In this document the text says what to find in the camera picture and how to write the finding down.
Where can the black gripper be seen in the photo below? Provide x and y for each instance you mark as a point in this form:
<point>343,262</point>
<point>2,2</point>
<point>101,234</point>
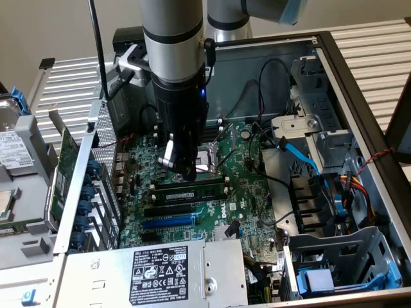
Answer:
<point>180,106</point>

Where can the green RAM stick white label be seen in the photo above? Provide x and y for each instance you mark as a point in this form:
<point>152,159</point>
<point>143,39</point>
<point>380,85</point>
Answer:
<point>208,192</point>

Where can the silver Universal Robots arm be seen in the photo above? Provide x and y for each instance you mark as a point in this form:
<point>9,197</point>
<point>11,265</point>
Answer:
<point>173,32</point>

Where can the thin steel locking lever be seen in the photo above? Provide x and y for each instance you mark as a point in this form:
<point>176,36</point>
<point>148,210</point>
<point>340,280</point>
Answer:
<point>223,133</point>
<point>228,159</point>

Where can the silver CPU socket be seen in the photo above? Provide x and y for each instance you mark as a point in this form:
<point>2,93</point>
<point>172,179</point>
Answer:
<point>205,160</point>

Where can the round coin cell battery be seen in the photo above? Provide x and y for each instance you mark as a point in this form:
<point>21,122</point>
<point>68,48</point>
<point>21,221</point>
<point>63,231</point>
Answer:
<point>246,134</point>

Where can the black box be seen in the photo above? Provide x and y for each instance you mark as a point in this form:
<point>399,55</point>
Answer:
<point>126,37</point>

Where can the long black expansion slot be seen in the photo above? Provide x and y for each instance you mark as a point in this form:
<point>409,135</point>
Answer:
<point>168,210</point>

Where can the blue round slot latch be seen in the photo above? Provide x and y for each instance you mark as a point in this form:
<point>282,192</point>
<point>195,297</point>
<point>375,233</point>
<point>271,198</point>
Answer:
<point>93,167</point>
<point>85,207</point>
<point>82,223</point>
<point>77,239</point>
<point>88,192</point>

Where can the open grey PC case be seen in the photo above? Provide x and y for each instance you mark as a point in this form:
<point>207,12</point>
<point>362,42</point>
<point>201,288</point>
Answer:
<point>276,41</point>

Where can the green Dell motherboard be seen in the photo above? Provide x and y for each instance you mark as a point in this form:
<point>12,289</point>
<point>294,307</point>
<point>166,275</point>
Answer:
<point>257,192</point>

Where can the blue expansion slot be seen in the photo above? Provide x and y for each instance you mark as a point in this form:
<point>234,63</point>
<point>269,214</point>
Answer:
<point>168,222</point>

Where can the green graphics card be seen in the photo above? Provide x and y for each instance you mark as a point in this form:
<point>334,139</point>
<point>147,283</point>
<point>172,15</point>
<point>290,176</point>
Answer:
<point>65,160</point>

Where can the silver chipset heatsink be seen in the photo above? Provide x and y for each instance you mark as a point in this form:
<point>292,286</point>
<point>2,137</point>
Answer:
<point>220,234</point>

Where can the short black expansion slot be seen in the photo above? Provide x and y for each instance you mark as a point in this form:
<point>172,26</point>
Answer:
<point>149,237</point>

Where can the grey metal disk bay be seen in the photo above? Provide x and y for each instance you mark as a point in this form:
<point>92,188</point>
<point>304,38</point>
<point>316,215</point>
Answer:
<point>330,141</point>

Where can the silver hard disk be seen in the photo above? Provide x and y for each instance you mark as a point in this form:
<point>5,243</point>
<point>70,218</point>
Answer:
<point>13,149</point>

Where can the blue plastic fan clip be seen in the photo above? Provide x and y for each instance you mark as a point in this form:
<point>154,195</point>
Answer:
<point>339,208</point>

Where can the silver power supply unit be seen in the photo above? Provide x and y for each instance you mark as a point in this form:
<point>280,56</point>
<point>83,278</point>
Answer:
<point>96,279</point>

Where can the square silver CPU chip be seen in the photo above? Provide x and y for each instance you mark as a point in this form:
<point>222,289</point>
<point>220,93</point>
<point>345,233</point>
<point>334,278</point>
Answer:
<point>4,203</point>

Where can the large grey disk cage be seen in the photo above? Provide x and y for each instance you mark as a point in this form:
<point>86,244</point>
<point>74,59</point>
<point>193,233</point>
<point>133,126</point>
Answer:
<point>337,244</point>

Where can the dark brown panel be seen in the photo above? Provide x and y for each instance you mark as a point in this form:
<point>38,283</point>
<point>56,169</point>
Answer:
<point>401,128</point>

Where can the blue plastic release tab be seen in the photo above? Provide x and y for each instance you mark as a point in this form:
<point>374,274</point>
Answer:
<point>29,297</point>

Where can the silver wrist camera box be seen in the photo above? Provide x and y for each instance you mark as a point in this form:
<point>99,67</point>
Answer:
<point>136,64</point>

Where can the blue hard disk rail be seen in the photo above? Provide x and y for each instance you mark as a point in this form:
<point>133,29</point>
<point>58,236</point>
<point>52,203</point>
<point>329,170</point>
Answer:
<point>20,99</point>

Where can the blue plastic disk bracket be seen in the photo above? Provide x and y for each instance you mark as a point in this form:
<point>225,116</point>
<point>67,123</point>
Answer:
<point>318,279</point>

